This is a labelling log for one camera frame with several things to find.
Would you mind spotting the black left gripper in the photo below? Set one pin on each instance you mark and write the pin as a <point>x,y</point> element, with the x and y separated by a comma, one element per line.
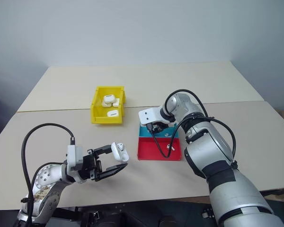
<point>88,165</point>

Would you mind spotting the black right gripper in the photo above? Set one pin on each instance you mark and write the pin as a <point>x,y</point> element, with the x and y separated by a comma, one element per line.
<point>159,125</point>

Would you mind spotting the white earbud case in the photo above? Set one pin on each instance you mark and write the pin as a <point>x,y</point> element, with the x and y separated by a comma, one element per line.
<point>117,154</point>

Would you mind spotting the blue plastic tray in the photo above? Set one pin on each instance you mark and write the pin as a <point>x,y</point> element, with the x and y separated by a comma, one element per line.
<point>144,133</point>

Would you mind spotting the red plastic tray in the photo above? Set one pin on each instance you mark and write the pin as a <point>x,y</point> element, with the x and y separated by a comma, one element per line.
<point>149,149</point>

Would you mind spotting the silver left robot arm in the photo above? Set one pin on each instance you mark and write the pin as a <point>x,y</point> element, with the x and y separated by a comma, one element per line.
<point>46,176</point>

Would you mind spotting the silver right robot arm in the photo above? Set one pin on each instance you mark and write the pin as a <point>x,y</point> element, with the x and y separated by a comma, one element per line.
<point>227,189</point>

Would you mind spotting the yellow plastic bin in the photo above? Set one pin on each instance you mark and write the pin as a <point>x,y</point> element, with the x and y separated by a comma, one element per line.
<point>106,120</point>

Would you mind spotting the brown wooden slats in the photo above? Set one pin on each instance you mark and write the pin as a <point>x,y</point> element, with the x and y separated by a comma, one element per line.
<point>281,196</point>

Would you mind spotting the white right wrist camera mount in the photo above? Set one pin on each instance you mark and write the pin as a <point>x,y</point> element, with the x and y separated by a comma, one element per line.
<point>150,114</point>

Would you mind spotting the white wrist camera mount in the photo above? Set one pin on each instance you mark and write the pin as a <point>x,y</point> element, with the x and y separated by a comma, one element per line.
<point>150,114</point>
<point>72,156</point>

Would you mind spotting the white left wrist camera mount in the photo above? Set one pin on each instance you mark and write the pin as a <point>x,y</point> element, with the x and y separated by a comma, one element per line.
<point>72,156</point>

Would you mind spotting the black bracket with white clip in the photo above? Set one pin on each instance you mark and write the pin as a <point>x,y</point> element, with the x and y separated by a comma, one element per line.
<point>208,214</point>
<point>92,218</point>

